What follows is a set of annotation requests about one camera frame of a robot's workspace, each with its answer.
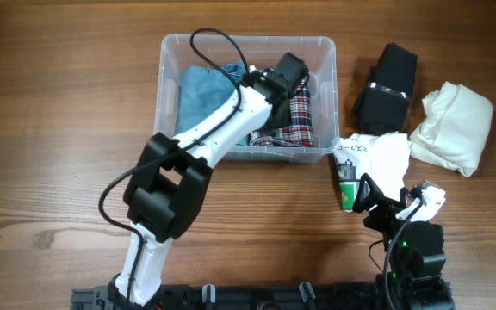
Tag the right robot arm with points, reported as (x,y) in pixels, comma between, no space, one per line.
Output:
(411,276)

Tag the blue jeans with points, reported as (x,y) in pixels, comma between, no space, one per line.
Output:
(201,91)

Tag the black garment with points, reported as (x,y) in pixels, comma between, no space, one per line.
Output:
(383,104)

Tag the plaid shirt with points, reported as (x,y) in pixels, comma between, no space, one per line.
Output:
(298,132)

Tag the cream garment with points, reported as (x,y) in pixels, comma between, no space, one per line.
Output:
(455,129)

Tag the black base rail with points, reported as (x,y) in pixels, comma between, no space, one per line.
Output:
(341,295)

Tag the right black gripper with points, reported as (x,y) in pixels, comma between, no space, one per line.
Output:
(385,208)

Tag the white printed t-shirt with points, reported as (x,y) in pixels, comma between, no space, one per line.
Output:
(384,158)

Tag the clear plastic storage container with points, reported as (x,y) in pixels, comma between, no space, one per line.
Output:
(318,53)

